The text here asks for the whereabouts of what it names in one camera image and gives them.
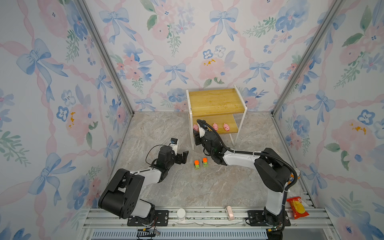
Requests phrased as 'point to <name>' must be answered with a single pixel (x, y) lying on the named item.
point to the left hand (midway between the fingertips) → (181, 148)
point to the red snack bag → (298, 207)
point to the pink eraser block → (231, 216)
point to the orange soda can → (298, 172)
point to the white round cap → (181, 213)
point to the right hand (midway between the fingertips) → (196, 127)
